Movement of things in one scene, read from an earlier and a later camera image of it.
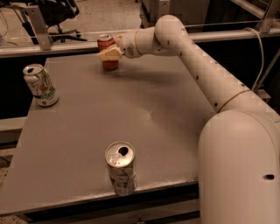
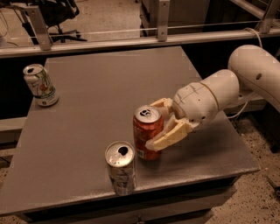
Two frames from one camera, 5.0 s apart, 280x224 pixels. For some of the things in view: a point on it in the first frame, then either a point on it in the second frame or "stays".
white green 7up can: (41, 85) stays
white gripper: (127, 44) to (194, 104)
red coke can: (105, 41) to (148, 121)
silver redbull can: (120, 159) stays
